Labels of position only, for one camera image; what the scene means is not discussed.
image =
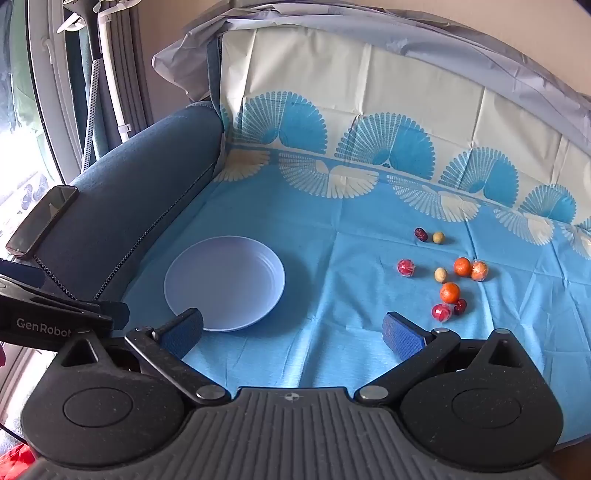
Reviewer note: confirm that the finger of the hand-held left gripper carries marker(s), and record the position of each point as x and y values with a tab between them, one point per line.
117	313

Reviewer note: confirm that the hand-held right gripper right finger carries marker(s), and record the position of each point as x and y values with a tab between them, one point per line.
404	336

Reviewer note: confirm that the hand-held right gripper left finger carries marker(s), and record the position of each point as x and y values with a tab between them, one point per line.
184	331

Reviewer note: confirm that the pale lavender plate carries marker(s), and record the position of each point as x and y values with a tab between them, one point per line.
225	282

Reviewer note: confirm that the small orange tangerine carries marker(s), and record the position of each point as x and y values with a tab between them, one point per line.
449	292
462	266

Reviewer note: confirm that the red wrapped fruit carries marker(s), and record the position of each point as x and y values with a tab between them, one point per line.
441	312

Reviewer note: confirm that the dark red jujube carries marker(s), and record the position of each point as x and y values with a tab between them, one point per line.
419	233
460	306

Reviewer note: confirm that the red wrapped candy ball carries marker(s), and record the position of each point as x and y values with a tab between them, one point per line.
407	267

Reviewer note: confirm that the orange fruit in clear wrap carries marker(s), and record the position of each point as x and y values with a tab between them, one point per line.
479	271

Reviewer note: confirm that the black smartphone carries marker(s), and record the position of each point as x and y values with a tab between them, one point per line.
42	220

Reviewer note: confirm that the blue fan-print tablecloth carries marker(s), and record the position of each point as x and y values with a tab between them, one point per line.
351	221

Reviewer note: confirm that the blue sofa armrest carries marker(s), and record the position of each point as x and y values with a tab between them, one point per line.
138	184

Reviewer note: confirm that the red cloth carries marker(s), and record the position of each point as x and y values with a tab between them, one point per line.
16	461

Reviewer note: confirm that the white pole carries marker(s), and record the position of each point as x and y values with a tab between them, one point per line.
113	69

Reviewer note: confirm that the grey curtain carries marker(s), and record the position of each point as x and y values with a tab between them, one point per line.
134	55

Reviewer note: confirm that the grey cover cloth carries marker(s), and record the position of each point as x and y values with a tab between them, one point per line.
415	32

